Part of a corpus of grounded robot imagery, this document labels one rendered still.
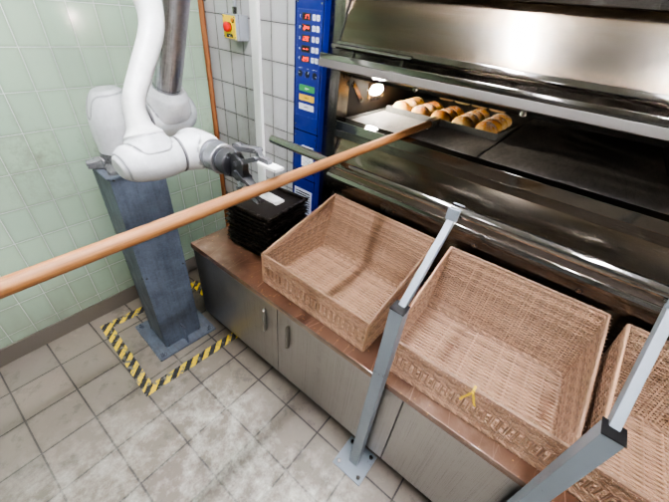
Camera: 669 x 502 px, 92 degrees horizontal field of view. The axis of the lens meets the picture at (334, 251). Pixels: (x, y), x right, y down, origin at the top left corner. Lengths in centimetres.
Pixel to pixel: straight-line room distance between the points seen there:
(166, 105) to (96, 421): 140
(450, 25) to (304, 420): 167
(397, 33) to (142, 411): 189
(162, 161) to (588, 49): 116
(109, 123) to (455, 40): 119
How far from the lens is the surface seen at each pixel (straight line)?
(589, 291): 139
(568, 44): 121
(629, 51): 120
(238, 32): 184
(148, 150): 100
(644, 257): 134
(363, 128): 146
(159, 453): 178
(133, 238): 71
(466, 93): 111
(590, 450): 94
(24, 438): 206
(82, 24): 191
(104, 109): 145
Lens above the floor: 156
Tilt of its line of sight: 36 degrees down
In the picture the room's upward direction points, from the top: 6 degrees clockwise
